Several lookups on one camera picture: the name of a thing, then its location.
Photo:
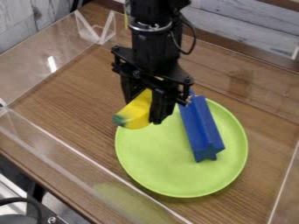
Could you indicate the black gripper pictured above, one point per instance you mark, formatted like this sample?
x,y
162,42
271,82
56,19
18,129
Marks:
x,y
148,65

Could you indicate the yellow toy banana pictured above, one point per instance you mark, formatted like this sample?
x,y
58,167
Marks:
x,y
134,115

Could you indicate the green round plate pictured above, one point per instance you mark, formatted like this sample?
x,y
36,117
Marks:
x,y
156,156

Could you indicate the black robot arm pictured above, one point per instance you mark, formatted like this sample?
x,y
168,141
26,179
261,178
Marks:
x,y
156,15

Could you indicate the clear acrylic corner bracket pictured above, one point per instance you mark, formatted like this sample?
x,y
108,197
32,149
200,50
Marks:
x,y
95,33

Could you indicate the clear acrylic front wall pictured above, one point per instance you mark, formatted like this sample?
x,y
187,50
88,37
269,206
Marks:
x,y
76,179

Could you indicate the black metal table bracket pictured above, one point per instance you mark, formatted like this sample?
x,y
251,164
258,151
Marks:
x,y
48,216

